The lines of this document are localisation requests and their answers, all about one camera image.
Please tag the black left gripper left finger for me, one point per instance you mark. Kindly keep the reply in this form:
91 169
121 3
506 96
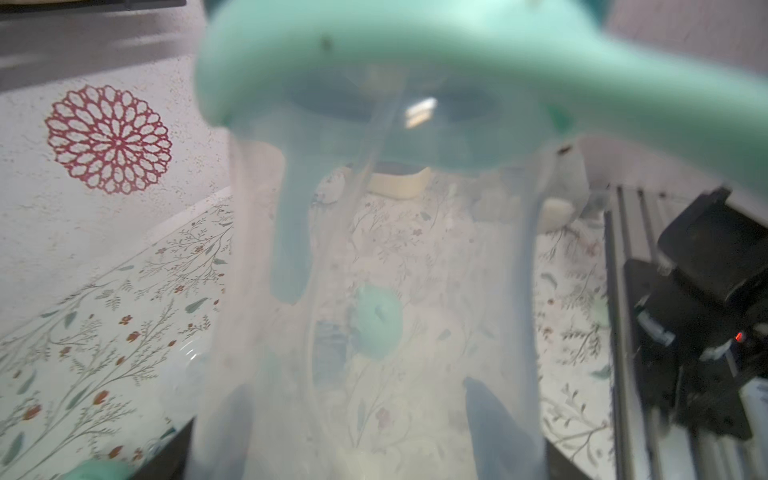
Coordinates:
168 457

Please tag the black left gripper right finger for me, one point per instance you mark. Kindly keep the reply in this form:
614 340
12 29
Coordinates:
502 449

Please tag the clear baby bottle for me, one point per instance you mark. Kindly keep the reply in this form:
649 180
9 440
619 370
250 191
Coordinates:
289 395
100 470

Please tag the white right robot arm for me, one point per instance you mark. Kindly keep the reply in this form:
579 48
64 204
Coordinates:
687 308

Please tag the mint bottle cap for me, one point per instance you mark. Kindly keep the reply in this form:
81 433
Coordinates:
377 318

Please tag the grey white plush toy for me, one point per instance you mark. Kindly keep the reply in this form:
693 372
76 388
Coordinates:
558 198

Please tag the cream box dark lid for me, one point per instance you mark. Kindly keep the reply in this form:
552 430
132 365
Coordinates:
398 181

